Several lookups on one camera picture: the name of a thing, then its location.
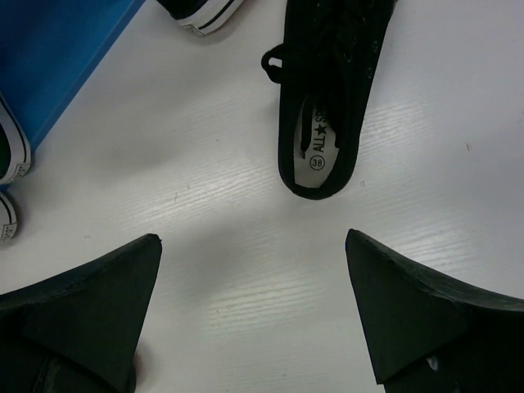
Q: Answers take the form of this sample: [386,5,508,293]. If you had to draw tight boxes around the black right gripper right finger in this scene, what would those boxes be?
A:
[346,229,523,392]

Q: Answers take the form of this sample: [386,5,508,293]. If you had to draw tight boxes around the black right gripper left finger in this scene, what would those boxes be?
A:
[1,234,162,392]

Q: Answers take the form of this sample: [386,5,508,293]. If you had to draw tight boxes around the black white-laced sneaker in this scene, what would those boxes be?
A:
[157,0,244,35]

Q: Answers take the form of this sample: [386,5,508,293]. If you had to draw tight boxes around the all-black slip-on shoe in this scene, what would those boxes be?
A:
[261,1,396,201]

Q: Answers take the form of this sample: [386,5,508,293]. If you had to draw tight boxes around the blue shoe shelf frame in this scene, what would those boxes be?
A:
[1,0,142,148]

